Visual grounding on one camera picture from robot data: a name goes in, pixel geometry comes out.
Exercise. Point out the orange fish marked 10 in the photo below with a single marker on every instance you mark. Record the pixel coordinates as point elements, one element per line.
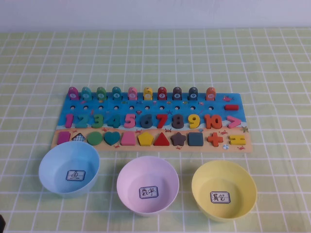
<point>211,93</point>

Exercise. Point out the pink number 5 piece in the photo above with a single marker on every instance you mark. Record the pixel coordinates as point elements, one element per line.
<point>130,121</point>

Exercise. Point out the orange plus sign piece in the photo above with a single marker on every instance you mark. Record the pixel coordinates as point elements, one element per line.
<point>215,139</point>

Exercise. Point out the white label in pink bowl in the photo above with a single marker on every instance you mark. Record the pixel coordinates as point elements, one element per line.
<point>148,193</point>

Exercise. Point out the brown star piece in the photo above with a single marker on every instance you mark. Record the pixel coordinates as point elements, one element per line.
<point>178,139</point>

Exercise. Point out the yellow number 9 piece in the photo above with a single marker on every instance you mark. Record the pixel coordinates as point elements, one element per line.
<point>194,117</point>

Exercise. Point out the light blue plastic bowl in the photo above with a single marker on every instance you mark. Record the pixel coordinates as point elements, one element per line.
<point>56,165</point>

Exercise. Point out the magenta fish marked 1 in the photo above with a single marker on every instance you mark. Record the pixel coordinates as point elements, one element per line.
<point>73,93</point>

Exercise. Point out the green fish marked 3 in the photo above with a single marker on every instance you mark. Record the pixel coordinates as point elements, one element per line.
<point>101,93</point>

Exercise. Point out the green number 3 piece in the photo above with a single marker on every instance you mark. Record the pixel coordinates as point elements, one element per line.
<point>99,121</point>

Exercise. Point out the yellow plastic bowl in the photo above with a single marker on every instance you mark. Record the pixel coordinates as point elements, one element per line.
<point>221,179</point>

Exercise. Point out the white label in yellow bowl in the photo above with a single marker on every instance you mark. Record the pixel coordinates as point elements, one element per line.
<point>220,197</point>

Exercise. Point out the pink fish marked 5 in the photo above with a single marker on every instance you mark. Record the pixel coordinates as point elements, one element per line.
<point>132,93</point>

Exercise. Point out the red triangle piece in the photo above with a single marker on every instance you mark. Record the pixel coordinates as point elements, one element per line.
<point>161,140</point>

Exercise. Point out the brown fish marked 8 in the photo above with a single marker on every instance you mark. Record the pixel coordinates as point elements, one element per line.
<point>177,93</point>

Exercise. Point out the slate fish marked 9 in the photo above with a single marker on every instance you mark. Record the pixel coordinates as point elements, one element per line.
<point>193,93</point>

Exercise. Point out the slate number 6 piece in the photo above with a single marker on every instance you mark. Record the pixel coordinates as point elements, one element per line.
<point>146,123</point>

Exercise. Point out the teal number 2 piece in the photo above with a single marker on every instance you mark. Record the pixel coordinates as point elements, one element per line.
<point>81,125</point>

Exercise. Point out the brown number 8 piece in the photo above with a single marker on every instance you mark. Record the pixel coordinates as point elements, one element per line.
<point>178,125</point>

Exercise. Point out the pink plastic bowl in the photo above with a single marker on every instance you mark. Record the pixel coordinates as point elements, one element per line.
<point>145,174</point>

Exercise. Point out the pink trapezoid piece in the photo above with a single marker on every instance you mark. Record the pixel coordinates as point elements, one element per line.
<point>128,139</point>

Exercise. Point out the green circle piece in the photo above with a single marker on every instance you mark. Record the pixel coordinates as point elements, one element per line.
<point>94,138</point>

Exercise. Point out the teal number 4 piece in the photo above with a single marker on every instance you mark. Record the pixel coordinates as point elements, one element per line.
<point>116,121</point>

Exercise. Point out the slate square piece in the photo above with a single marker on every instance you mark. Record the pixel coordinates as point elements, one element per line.
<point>195,139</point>

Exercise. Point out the red number 7 piece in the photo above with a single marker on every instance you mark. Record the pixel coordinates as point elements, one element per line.
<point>162,120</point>

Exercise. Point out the teal fish marked 4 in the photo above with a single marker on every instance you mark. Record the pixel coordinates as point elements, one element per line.
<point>116,93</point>

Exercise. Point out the red fish marked 7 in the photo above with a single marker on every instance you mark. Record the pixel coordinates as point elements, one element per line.
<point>162,93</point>

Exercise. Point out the blue beach puzzle board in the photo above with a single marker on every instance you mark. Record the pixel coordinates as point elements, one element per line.
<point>155,108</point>

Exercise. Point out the teal heart piece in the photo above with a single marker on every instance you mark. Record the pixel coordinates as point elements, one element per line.
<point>112,138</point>

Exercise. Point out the orange number 10 piece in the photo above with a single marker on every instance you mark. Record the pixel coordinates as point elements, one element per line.
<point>209,121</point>

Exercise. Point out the yellow equals sign piece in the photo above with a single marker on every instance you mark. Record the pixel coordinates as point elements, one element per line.
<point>237,138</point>

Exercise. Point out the magenta number 1 piece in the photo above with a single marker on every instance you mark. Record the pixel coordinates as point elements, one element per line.
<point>69,121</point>

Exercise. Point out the magenta rectangle piece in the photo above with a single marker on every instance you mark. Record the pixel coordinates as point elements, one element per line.
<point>63,137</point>

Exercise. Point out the green checkered tablecloth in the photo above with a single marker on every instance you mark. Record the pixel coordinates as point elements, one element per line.
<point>170,60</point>

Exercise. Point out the teal fish marked 2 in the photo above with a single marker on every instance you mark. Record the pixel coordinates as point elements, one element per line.
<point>86,93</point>

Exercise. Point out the red minus sign piece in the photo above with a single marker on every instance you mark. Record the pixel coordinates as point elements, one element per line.
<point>232,107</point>

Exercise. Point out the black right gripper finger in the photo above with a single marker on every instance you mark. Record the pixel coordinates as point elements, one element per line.
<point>2,220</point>

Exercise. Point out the pink greater-than sign piece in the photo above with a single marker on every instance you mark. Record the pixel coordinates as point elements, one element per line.
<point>236,121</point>

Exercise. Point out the white label in blue bowl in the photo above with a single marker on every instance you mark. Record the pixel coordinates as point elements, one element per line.
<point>75,175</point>

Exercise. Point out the yellow fish marked 6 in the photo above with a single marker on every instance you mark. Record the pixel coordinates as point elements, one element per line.
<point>147,93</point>

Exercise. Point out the yellow pentagon piece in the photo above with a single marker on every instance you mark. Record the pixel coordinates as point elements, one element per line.
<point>145,139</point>

